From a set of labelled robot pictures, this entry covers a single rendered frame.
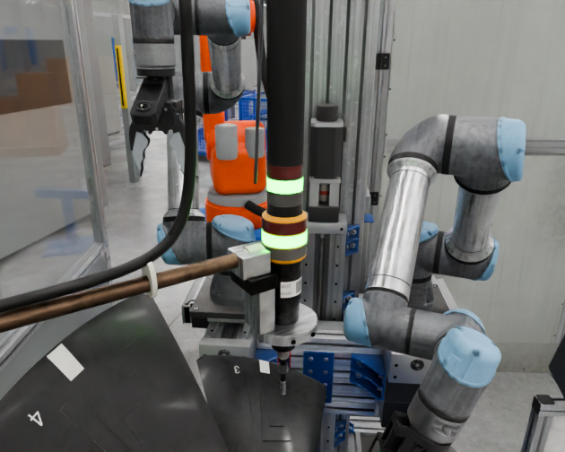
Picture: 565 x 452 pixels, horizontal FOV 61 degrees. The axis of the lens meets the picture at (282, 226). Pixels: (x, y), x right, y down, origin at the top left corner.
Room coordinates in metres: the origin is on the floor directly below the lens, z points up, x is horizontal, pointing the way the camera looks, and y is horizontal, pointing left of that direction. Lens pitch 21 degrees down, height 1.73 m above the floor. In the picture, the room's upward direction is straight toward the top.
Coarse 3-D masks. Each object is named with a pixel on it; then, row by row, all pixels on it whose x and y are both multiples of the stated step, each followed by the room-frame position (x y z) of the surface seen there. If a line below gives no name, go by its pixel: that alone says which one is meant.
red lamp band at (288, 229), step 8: (264, 224) 0.42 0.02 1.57; (272, 224) 0.41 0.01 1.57; (280, 224) 0.41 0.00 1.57; (288, 224) 0.41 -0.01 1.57; (296, 224) 0.41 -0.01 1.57; (304, 224) 0.42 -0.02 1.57; (272, 232) 0.41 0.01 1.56; (280, 232) 0.41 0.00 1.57; (288, 232) 0.41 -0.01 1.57; (296, 232) 0.41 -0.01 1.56
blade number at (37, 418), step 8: (32, 408) 0.34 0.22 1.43; (40, 408) 0.34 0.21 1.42; (24, 416) 0.33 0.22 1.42; (32, 416) 0.33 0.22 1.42; (40, 416) 0.34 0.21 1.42; (48, 416) 0.34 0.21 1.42; (24, 424) 0.33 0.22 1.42; (32, 424) 0.33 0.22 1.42; (40, 424) 0.33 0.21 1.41; (48, 424) 0.33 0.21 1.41; (40, 432) 0.33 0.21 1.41
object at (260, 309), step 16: (240, 256) 0.39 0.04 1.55; (256, 256) 0.40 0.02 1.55; (240, 272) 0.39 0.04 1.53; (256, 272) 0.40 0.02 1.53; (272, 272) 0.41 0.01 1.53; (256, 288) 0.39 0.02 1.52; (272, 288) 0.40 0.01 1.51; (256, 304) 0.40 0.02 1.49; (272, 304) 0.41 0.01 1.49; (256, 320) 0.40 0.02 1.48; (272, 320) 0.41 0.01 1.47; (304, 320) 0.43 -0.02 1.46; (256, 336) 0.41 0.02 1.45; (272, 336) 0.40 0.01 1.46; (288, 336) 0.40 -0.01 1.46; (304, 336) 0.40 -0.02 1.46
